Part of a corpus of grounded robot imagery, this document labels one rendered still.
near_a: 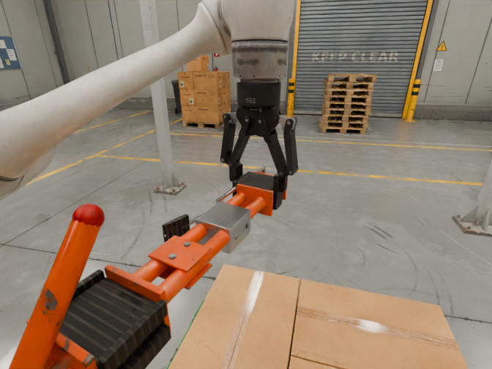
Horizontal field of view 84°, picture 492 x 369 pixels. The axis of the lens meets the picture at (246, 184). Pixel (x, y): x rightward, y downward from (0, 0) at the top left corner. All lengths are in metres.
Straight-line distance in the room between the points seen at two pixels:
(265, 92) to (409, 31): 9.32
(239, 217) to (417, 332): 1.07
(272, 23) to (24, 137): 0.39
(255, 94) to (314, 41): 8.92
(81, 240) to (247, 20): 0.35
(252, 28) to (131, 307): 0.38
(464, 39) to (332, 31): 3.51
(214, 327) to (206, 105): 6.42
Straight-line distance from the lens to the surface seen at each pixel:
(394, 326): 1.36
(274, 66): 0.46
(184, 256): 0.36
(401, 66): 9.69
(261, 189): 0.50
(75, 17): 12.52
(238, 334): 1.20
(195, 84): 7.28
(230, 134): 0.53
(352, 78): 6.89
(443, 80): 10.17
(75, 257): 0.25
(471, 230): 3.44
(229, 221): 0.41
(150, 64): 0.54
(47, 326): 0.27
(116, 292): 0.33
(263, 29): 0.45
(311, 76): 9.35
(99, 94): 0.50
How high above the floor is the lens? 1.50
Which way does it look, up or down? 24 degrees down
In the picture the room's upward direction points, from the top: straight up
